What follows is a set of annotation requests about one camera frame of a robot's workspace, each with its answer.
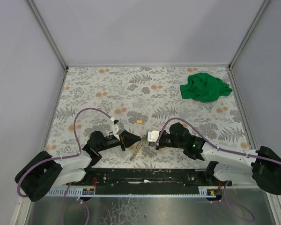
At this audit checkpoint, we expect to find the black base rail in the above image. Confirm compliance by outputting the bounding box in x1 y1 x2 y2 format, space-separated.
76 168 226 195

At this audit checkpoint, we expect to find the patterned bracelet keyring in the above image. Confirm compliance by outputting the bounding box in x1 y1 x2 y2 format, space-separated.
129 137 147 161

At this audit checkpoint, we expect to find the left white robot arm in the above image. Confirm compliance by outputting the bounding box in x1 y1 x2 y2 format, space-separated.
15 130 141 202

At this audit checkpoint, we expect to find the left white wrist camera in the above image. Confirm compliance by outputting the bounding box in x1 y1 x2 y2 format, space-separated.
110 117 125 140

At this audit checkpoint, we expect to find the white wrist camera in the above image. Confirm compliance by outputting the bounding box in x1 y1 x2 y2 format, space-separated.
110 117 125 140
147 130 160 147

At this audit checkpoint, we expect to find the yellow key tag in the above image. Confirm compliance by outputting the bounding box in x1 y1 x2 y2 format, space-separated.
135 120 144 124

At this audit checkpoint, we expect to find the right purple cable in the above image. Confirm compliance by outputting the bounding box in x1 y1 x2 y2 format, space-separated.
155 117 281 222

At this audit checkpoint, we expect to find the purple cable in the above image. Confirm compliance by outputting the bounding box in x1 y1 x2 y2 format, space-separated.
155 117 281 222
16 107 115 225

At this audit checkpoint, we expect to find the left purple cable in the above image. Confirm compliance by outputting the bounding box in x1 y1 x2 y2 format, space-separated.
16 107 115 225

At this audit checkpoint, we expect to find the green crumpled cloth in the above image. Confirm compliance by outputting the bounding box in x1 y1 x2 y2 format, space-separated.
180 73 232 103

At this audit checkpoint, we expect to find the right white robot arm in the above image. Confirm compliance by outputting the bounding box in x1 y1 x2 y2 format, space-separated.
147 123 281 195

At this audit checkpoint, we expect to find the floral table mat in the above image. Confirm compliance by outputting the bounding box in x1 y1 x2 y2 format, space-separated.
44 67 250 156

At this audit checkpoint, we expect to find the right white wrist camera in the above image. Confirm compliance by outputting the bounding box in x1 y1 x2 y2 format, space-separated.
147 130 160 147

